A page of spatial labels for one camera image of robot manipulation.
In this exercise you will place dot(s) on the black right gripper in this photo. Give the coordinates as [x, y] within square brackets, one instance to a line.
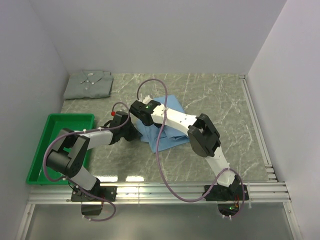
[158, 125]

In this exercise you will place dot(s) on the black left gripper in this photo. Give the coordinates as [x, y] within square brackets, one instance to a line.
[135, 133]

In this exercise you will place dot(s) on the light blue long sleeve shirt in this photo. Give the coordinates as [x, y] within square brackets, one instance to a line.
[170, 137]

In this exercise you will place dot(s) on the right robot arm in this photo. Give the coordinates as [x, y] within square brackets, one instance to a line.
[204, 139]

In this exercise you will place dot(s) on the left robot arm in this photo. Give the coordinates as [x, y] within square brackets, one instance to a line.
[64, 157]

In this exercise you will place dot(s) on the folded grey shirt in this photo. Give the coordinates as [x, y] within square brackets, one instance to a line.
[91, 84]

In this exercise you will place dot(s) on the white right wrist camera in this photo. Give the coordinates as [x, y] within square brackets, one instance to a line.
[147, 99]

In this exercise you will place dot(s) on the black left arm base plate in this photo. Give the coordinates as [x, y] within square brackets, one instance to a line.
[93, 201]

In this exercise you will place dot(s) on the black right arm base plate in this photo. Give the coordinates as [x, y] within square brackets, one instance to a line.
[232, 200]

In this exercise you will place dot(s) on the aluminium right side rail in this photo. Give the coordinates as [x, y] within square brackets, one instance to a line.
[258, 131]

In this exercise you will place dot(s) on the aluminium rail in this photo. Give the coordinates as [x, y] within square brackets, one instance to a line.
[258, 131]
[157, 193]

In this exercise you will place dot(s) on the aluminium front rail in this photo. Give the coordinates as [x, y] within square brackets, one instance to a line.
[157, 193]

